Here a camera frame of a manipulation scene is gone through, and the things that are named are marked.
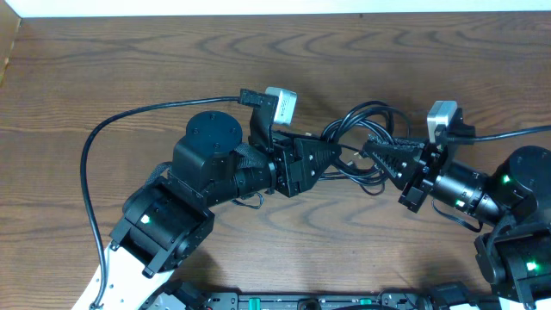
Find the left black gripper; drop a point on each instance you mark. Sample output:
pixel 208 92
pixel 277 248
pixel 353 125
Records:
pixel 285 165

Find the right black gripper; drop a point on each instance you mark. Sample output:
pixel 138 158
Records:
pixel 420 173

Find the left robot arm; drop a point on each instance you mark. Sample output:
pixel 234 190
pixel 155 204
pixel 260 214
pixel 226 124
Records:
pixel 170 215

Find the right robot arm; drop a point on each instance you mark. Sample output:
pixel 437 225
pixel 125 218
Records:
pixel 514 257

